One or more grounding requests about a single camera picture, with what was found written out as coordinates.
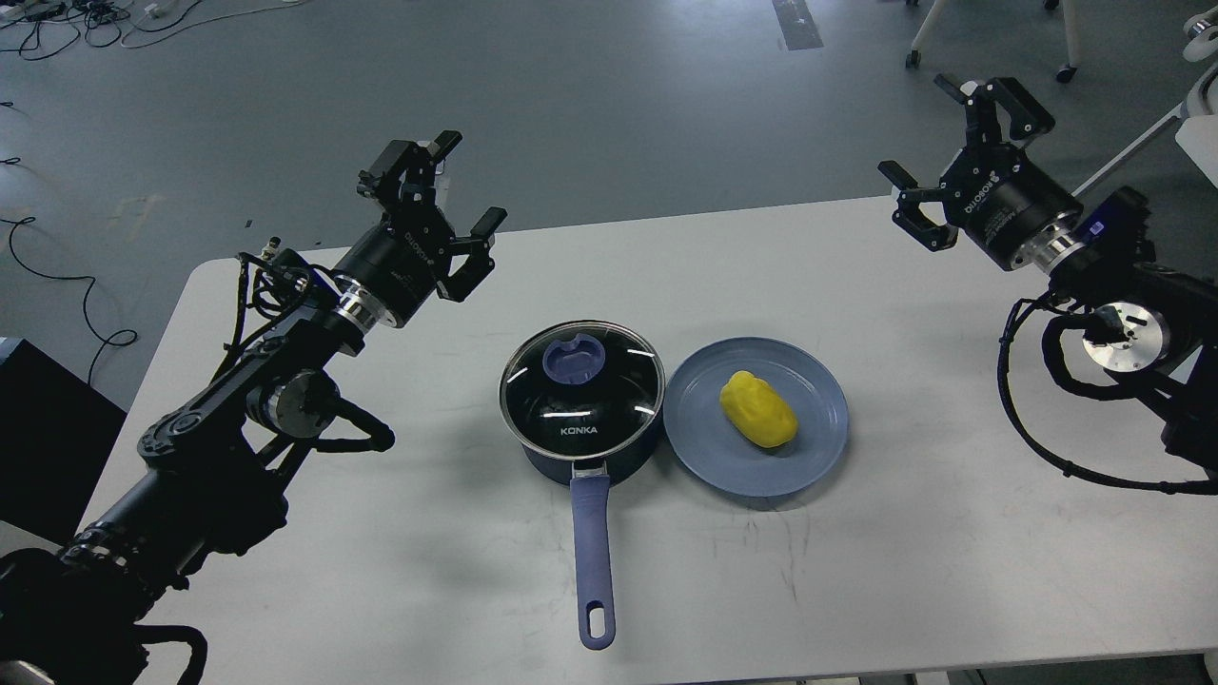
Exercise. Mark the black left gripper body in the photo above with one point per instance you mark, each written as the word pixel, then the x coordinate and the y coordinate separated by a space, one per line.
pixel 411 254

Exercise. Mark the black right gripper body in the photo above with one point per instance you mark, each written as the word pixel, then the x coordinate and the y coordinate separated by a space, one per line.
pixel 1001 201

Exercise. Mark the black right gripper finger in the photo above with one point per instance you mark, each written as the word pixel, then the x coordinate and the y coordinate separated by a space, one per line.
pixel 908 215
pixel 1002 118

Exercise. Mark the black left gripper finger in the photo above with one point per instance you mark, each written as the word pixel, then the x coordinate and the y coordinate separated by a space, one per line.
pixel 463 263
pixel 402 181

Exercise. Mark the glass pot lid blue knob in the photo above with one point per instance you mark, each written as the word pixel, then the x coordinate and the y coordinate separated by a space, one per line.
pixel 582 389

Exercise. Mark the yellow potato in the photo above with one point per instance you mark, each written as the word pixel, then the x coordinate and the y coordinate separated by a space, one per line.
pixel 757 411

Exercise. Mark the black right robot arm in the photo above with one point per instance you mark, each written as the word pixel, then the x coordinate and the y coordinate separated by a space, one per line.
pixel 1121 328

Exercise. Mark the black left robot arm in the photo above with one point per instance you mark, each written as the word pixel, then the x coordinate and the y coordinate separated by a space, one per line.
pixel 218 467

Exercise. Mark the dark blue saucepan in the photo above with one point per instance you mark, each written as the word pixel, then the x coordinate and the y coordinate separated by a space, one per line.
pixel 589 482

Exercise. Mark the white furniture at right edge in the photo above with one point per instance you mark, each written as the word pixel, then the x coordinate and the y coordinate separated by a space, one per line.
pixel 1199 30

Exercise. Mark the blue round plate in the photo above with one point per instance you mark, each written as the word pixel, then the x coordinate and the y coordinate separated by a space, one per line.
pixel 710 447

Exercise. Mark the black box at left edge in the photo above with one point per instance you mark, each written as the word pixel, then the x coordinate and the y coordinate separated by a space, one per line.
pixel 56 436

